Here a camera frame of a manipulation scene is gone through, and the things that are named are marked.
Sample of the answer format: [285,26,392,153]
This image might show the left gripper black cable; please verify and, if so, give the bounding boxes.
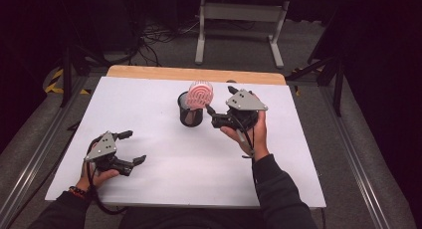
[85,142,129,216]

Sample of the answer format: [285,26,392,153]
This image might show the black mesh pen cup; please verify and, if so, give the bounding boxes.
[176,91,205,128]

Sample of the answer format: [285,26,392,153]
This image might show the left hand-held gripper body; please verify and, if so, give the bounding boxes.
[84,130,136,177]

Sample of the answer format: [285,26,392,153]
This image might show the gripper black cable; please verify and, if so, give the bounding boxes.
[231,113,257,161]
[85,142,129,216]

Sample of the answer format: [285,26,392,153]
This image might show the red and black bracelet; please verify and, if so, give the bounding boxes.
[68,185,89,201]

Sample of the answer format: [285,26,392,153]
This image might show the person's left hand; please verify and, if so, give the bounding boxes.
[77,137,120,192]

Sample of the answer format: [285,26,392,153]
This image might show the yellow black hazard tape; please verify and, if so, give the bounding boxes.
[44,68,92,96]

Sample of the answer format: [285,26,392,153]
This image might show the bundle of floor cables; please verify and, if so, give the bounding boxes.
[130,18,202,68]

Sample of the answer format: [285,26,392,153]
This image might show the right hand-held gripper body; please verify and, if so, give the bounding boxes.
[211,88,269,133]

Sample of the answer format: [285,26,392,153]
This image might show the person's right hand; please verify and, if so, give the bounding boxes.
[219,93,271,162]

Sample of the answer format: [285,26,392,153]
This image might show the black tripod stand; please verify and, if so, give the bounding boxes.
[59,44,112,109]
[286,49,346,117]

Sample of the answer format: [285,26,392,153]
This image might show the aluminium floor rail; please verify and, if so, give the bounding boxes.
[317,85,394,229]
[0,75,90,223]

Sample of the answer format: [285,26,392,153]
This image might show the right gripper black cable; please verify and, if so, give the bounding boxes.
[231,113,257,161]

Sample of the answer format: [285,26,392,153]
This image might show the pink hairbrush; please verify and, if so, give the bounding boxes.
[184,81,215,125]

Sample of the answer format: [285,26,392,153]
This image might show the white table sheet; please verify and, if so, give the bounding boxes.
[44,76,327,210]

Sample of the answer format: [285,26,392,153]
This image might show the grey metal table frame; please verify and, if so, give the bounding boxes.
[194,0,291,70]

